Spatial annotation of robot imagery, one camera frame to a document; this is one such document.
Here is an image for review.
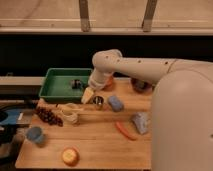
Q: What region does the small metal cup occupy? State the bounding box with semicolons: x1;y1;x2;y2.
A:
92;96;104;110

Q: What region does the orange bowl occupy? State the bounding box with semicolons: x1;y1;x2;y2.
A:
104;76;114;89

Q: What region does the blue plastic cup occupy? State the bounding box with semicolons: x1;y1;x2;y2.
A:
26;126;45;145

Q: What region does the yellow orange apple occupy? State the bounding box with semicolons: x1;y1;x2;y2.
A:
62;148;79;166

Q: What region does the blue grey cloth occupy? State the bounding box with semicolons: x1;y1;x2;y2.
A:
132;112;149;135

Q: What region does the bunch of dark grapes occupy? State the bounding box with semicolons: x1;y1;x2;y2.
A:
36;107;63;127

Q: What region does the blue black device at left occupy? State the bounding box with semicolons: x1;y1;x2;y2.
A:
0;107;33;158

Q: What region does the dark purple bowl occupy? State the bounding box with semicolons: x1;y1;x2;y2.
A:
130;78;152;93

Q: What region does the small dark object in tray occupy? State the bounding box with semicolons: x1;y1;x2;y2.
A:
71;79;83;89

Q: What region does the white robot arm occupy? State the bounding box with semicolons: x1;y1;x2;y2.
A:
88;49;213;171

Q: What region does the green plastic tray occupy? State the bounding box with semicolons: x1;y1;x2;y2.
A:
39;68;92;103

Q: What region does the orange carrot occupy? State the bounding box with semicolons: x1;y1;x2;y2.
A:
115;122;137;141

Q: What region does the yellow banana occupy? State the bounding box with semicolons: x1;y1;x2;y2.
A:
57;103;83;112

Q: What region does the clear plastic cup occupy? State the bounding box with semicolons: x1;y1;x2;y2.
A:
63;113;79;125

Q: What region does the blue sponge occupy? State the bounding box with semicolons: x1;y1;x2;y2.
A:
108;95;124;112

